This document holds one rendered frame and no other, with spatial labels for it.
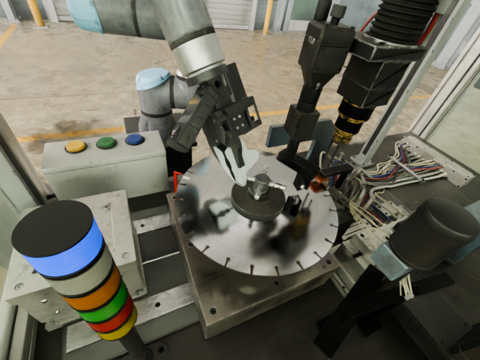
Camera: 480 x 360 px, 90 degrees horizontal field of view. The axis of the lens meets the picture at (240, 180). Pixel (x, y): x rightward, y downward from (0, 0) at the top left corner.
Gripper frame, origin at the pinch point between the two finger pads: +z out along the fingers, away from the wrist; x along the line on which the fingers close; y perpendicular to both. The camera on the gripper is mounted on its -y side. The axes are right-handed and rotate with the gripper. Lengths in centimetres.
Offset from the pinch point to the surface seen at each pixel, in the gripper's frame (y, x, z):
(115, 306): -24.7, -14.1, -3.8
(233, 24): 409, 493, -103
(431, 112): 118, 8, 34
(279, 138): 22.1, 10.5, 1.8
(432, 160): 88, -2, 43
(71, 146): -20.7, 36.2, -16.3
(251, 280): -7.8, -4.3, 17.2
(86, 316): -26.9, -13.7, -4.5
